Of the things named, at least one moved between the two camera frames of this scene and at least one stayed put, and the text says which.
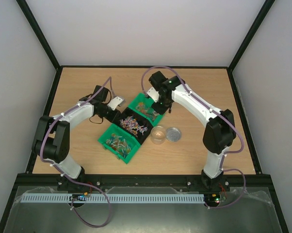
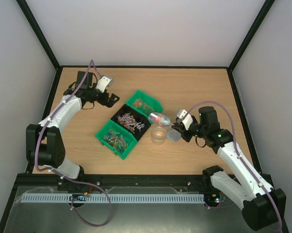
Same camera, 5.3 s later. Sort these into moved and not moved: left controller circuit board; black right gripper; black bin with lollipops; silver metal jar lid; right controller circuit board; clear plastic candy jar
Moved: black bin with lollipops; black right gripper
Not moved: silver metal jar lid; right controller circuit board; left controller circuit board; clear plastic candy jar
